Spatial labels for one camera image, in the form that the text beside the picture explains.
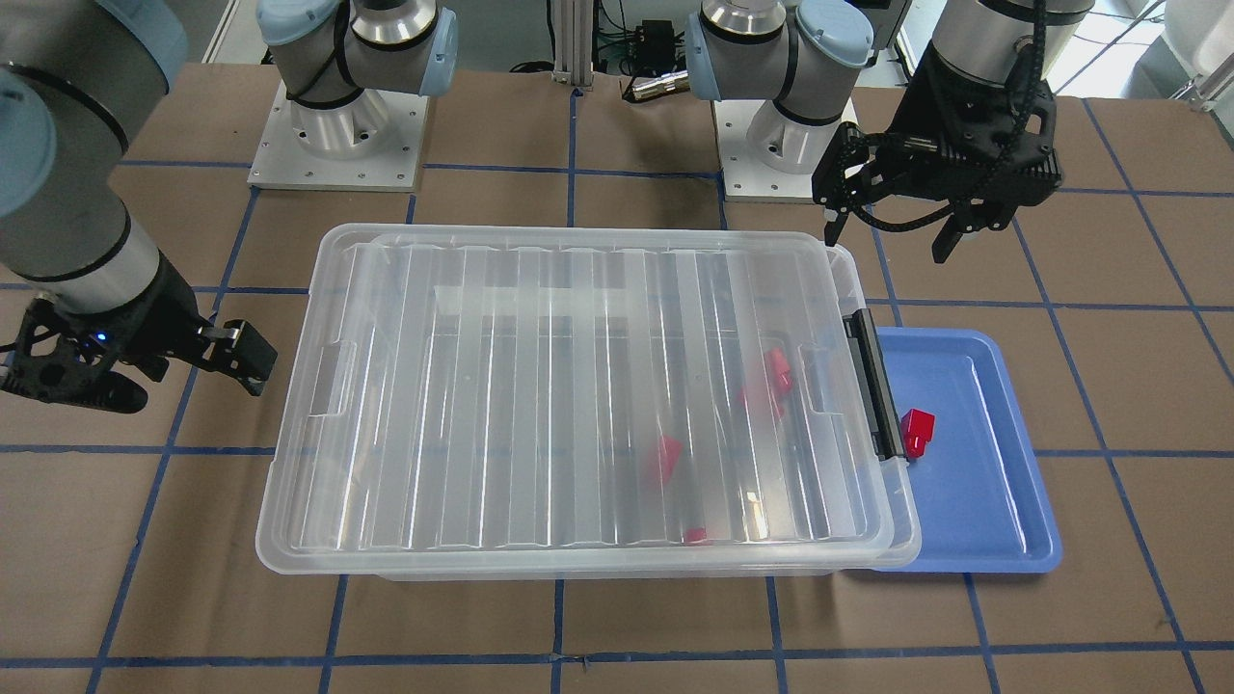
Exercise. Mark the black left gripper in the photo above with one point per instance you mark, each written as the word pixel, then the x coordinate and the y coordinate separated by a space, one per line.
pixel 919 109

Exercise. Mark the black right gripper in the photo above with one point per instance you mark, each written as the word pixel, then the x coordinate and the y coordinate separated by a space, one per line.
pixel 166 310

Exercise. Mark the clear plastic box lid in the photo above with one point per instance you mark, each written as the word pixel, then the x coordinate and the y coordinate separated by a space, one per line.
pixel 578 395

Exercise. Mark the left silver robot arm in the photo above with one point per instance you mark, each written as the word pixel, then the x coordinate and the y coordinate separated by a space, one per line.
pixel 806 59

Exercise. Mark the clear plastic storage box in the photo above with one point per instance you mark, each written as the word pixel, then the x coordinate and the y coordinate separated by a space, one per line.
pixel 588 540

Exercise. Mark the blue plastic tray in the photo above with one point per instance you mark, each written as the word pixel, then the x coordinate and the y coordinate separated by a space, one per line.
pixel 976 501

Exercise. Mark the black electronics box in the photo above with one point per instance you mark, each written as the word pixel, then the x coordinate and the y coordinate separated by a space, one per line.
pixel 655 44

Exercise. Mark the silver metal connector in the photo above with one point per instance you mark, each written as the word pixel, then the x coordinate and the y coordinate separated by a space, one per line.
pixel 642 89

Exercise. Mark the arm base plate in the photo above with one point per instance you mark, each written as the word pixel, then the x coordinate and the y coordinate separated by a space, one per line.
pixel 372 144
pixel 766 157

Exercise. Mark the black box latch handle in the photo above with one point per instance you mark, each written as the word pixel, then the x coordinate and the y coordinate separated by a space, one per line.
pixel 873 381

